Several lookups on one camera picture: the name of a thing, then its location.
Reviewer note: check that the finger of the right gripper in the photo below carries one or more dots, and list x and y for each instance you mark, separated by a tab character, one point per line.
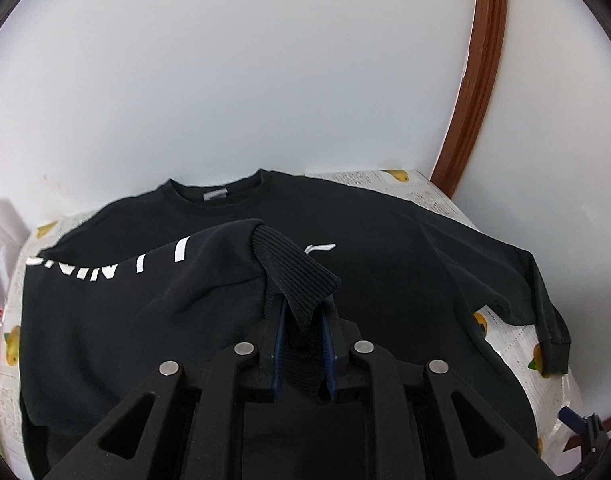
571	419

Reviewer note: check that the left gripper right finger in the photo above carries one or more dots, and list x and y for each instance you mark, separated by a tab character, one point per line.
335	350

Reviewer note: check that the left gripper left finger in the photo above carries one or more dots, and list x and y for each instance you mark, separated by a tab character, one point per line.
273	346

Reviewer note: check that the black sweatshirt white lettering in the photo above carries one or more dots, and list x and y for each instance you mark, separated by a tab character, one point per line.
142	334

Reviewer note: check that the fruit print table cloth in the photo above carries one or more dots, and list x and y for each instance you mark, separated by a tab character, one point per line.
515	344

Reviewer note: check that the white paper shopping bag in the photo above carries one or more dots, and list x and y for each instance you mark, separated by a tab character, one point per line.
13	235

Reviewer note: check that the brown wooden wall trim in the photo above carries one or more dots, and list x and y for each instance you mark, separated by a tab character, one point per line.
474	94

